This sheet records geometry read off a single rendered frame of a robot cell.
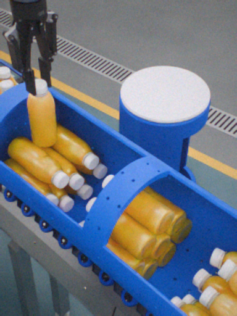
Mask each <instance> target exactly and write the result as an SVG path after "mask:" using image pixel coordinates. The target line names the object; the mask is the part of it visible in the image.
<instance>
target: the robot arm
mask: <svg viewBox="0 0 237 316"><path fill-rule="evenodd" d="M9 4H10V12H11V14H12V16H13V22H12V28H11V29H10V30H9V31H6V30H4V32H3V33H2V35H3V36H4V38H5V40H7V45H8V49H9V55H10V58H11V62H12V68H13V69H15V70H16V71H18V72H20V73H21V74H22V77H23V81H24V82H25V87H26V91H27V92H29V93H30V94H32V95H33V96H35V95H37V92H36V85H35V72H34V69H32V68H30V64H31V44H32V43H33V37H34V36H35V38H36V43H37V45H38V47H39V51H40V54H41V57H39V58H38V63H39V73H40V74H41V79H42V80H44V81H45V82H46V83H47V87H49V88H50V87H52V83H51V72H50V71H51V70H52V66H51V62H54V58H52V56H56V55H57V40H56V23H57V18H58V15H57V14H56V13H54V12H52V11H50V10H49V11H47V9H48V7H47V0H9ZM44 25H45V29H44ZM45 30H46V32H45ZM17 32H18V33H19V40H20V46H19V45H18V42H17V39H18V38H17Z"/></svg>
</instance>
